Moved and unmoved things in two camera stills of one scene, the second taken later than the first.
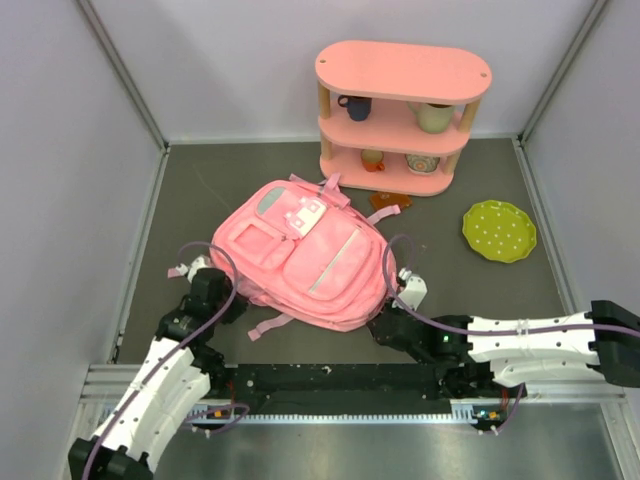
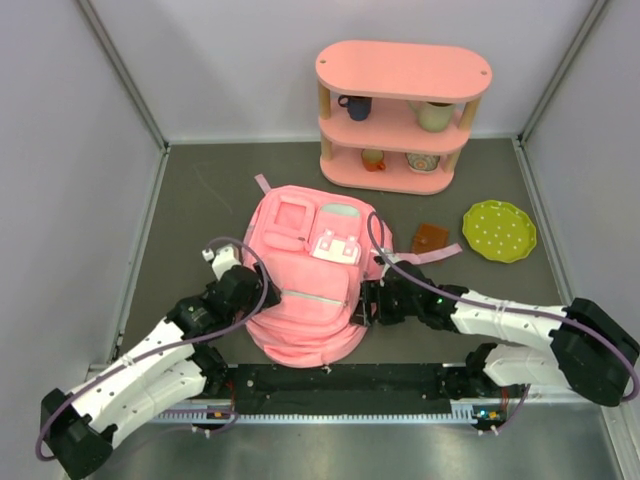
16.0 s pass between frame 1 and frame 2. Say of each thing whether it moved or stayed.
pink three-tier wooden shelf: stayed
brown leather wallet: moved
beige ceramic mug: stayed
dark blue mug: stayed
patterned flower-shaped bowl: stayed
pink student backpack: moved
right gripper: moved
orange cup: stayed
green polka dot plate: stayed
